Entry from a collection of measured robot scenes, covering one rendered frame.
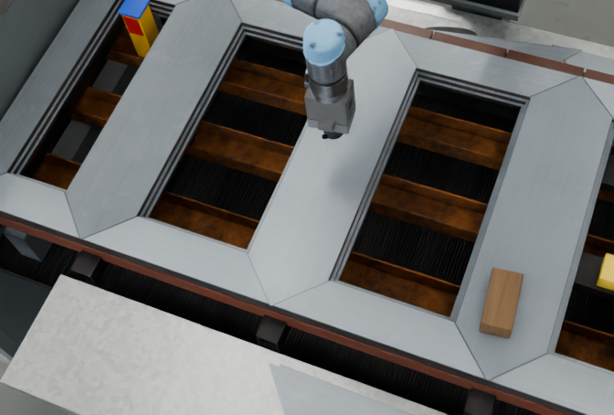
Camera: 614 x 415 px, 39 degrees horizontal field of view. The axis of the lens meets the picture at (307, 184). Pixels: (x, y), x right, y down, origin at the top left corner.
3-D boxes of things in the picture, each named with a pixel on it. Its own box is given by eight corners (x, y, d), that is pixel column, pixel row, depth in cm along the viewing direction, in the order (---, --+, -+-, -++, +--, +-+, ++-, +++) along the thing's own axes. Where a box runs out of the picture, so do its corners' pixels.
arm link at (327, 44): (355, 26, 156) (326, 57, 153) (358, 64, 166) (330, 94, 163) (322, 6, 159) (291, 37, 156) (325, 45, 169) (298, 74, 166)
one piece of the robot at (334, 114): (294, 98, 166) (302, 143, 180) (341, 106, 164) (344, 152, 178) (309, 57, 170) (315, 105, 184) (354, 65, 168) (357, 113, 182)
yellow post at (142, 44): (157, 67, 230) (139, 19, 214) (141, 62, 232) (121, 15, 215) (166, 53, 232) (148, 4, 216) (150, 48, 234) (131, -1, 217)
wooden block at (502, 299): (509, 339, 168) (512, 330, 164) (478, 332, 170) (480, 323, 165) (520, 283, 174) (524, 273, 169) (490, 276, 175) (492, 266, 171)
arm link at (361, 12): (344, -31, 166) (307, 5, 163) (391, -8, 161) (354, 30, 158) (348, -1, 173) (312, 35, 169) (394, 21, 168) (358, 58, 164)
